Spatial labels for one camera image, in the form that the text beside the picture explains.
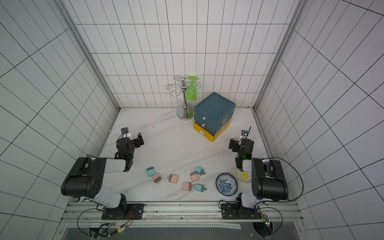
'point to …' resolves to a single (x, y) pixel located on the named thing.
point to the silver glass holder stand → (185, 112)
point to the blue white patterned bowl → (226, 184)
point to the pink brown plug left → (156, 178)
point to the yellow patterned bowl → (243, 176)
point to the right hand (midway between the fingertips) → (235, 137)
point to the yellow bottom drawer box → (204, 132)
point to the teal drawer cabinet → (213, 112)
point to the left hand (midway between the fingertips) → (133, 136)
